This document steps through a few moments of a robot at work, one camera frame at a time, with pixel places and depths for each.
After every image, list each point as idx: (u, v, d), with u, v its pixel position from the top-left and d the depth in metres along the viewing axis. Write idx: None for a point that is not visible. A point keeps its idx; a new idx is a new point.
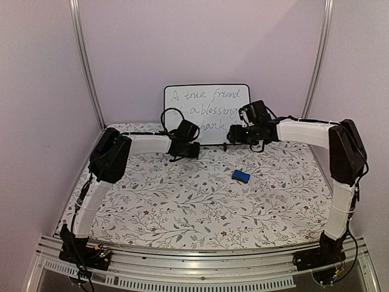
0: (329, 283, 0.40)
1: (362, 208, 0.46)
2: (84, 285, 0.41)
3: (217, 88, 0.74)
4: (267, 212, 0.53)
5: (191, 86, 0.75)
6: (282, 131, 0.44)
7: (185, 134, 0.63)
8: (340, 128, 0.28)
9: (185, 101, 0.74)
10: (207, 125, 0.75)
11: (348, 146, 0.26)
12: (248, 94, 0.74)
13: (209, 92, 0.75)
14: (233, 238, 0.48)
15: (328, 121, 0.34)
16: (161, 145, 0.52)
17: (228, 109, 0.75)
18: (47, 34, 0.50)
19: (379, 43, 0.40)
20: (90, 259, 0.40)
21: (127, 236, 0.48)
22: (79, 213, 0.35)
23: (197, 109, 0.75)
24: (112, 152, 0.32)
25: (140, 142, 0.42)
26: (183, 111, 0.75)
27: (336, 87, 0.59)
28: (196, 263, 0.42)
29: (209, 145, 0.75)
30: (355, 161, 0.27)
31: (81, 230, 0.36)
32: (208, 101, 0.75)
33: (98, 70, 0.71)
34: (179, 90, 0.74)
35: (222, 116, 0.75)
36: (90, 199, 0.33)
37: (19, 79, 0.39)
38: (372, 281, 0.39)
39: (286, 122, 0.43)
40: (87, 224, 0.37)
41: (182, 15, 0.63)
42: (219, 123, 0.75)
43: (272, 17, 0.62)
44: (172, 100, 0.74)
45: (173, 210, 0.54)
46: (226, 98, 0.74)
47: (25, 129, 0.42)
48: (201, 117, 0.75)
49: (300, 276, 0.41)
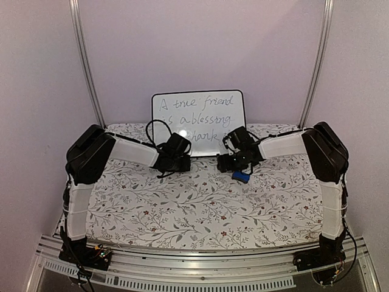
0: (329, 283, 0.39)
1: (362, 210, 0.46)
2: (84, 285, 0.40)
3: (210, 95, 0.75)
4: (267, 212, 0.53)
5: (182, 93, 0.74)
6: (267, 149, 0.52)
7: (174, 149, 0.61)
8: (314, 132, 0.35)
9: (175, 111, 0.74)
10: (199, 136, 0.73)
11: (324, 148, 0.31)
12: (240, 100, 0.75)
13: (200, 100, 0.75)
14: (233, 238, 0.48)
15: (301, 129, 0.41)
16: (147, 156, 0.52)
17: (220, 117, 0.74)
18: (45, 33, 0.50)
19: (380, 42, 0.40)
20: (89, 259, 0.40)
21: (127, 236, 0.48)
22: (67, 218, 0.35)
23: (188, 119, 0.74)
24: (91, 150, 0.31)
25: (125, 146, 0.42)
26: (174, 120, 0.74)
27: (337, 87, 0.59)
28: (196, 263, 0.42)
29: (205, 155, 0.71)
30: (335, 160, 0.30)
31: (75, 233, 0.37)
32: (200, 109, 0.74)
33: (98, 70, 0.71)
34: (168, 100, 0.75)
35: (214, 125, 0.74)
36: (75, 203, 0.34)
37: (18, 79, 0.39)
38: (373, 281, 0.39)
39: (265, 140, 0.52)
40: (80, 226, 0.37)
41: (182, 16, 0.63)
42: (211, 132, 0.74)
43: (273, 16, 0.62)
44: (160, 108, 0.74)
45: (173, 210, 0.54)
46: (218, 106, 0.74)
47: (24, 128, 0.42)
48: (192, 126, 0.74)
49: (300, 276, 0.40)
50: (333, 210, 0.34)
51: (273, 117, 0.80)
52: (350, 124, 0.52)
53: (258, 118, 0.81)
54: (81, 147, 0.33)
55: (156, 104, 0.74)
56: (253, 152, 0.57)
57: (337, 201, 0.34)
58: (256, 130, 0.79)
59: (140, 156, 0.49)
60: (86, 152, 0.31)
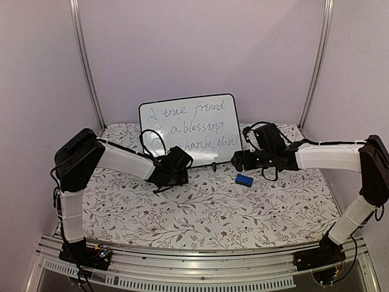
0: (329, 283, 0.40)
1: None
2: (84, 285, 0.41)
3: (199, 101, 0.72)
4: (267, 212, 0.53)
5: (169, 102, 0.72)
6: (302, 159, 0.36)
7: (174, 163, 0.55)
8: (372, 149, 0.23)
9: (165, 120, 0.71)
10: (192, 145, 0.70)
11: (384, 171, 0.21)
12: (232, 104, 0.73)
13: (190, 106, 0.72)
14: (233, 238, 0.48)
15: (354, 141, 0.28)
16: (141, 168, 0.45)
17: (213, 123, 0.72)
18: (45, 33, 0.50)
19: (379, 42, 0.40)
20: (90, 259, 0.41)
21: (127, 236, 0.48)
22: (64, 222, 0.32)
23: (179, 128, 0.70)
24: (78, 155, 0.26)
25: (118, 156, 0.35)
26: (164, 131, 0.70)
27: (337, 87, 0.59)
28: (196, 263, 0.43)
29: (202, 164, 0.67)
30: None
31: (73, 236, 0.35)
32: (191, 116, 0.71)
33: (98, 70, 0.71)
34: (156, 109, 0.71)
35: (207, 132, 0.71)
36: (65, 210, 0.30)
37: (18, 78, 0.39)
38: (373, 281, 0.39)
39: (308, 147, 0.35)
40: (76, 230, 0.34)
41: (182, 16, 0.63)
42: (205, 140, 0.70)
43: (273, 16, 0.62)
44: (149, 118, 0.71)
45: (173, 210, 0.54)
46: (209, 112, 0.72)
47: (25, 128, 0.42)
48: (185, 135, 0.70)
49: (300, 276, 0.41)
50: (352, 222, 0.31)
51: (273, 116, 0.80)
52: (350, 124, 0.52)
53: (258, 118, 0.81)
54: (72, 151, 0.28)
55: (144, 114, 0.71)
56: (288, 160, 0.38)
57: (362, 217, 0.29)
58: None
59: (133, 168, 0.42)
60: (72, 158, 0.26)
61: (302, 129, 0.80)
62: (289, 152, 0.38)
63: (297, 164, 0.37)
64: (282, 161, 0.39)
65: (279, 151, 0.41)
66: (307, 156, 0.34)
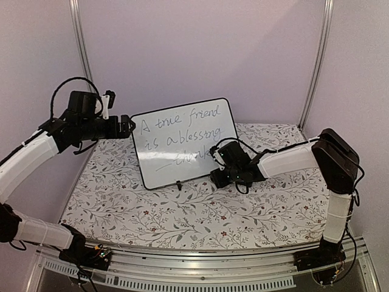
0: (329, 283, 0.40)
1: (367, 208, 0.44)
2: (84, 285, 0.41)
3: (194, 107, 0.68)
4: (267, 212, 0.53)
5: (162, 111, 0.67)
6: (268, 168, 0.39)
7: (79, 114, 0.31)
8: (323, 143, 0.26)
9: (158, 131, 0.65)
10: (189, 156, 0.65)
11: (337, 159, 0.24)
12: (227, 109, 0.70)
13: (184, 115, 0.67)
14: (233, 238, 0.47)
15: (307, 140, 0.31)
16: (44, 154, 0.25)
17: (210, 131, 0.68)
18: (44, 34, 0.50)
19: (379, 42, 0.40)
20: (90, 259, 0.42)
21: (127, 236, 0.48)
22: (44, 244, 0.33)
23: (174, 139, 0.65)
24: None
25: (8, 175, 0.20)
26: (160, 143, 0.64)
27: (337, 87, 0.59)
28: (196, 263, 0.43)
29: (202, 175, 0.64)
30: (349, 169, 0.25)
31: (64, 243, 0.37)
32: (186, 125, 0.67)
33: (97, 69, 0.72)
34: (149, 119, 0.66)
35: (204, 140, 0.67)
36: (34, 235, 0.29)
37: (17, 78, 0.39)
38: (372, 280, 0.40)
39: (266, 157, 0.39)
40: (61, 240, 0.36)
41: (182, 16, 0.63)
42: (203, 150, 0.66)
43: (273, 16, 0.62)
44: (141, 131, 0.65)
45: (173, 210, 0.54)
46: (205, 119, 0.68)
47: (26, 128, 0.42)
48: (182, 146, 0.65)
49: (301, 276, 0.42)
50: (339, 218, 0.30)
51: (274, 116, 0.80)
52: (349, 123, 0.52)
53: (258, 118, 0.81)
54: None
55: (137, 126, 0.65)
56: (253, 173, 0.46)
57: (346, 208, 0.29)
58: (257, 130, 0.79)
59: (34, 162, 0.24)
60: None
61: (302, 129, 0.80)
62: (252, 166, 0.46)
63: (263, 174, 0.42)
64: (248, 176, 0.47)
65: (244, 166, 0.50)
66: (270, 163, 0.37)
